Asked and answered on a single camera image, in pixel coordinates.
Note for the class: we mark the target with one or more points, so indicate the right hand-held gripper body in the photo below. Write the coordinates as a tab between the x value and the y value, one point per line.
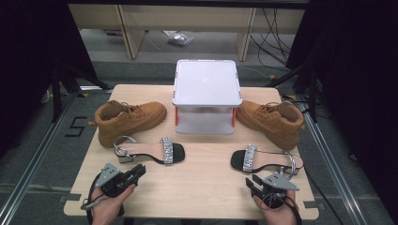
278	182

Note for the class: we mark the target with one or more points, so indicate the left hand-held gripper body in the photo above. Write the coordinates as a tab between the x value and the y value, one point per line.
108	175

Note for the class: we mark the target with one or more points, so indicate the tan suede boot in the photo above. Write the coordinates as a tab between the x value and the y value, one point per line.
269	123
137	118

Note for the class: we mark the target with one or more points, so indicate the person's left hand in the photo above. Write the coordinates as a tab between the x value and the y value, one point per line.
108	207

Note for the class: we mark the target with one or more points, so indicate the person's right hand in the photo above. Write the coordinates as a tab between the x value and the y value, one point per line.
281	215

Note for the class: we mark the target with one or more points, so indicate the black metal stand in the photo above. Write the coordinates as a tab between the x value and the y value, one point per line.
57	93
311	93

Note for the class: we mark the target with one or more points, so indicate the black curtain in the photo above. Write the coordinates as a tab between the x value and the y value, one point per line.
359	78
28	62

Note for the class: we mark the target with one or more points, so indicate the clear plastic bag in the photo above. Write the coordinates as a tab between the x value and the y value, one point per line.
180	38

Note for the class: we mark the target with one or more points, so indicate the aluminium floor rail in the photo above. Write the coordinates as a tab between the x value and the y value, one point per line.
331	168
34	162

